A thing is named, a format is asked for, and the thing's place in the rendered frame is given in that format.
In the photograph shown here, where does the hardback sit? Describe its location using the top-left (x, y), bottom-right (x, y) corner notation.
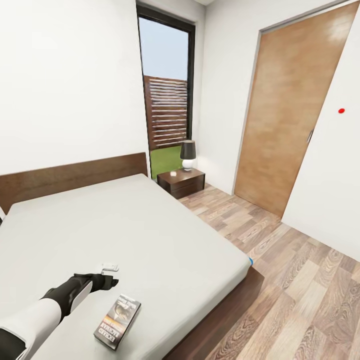
top-left (93, 293), bottom-right (142, 352)

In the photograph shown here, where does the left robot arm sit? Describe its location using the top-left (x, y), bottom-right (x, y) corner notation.
top-left (0, 262), bottom-right (120, 360)

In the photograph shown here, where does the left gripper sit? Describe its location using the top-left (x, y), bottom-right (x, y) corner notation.
top-left (93, 274), bottom-right (119, 292)

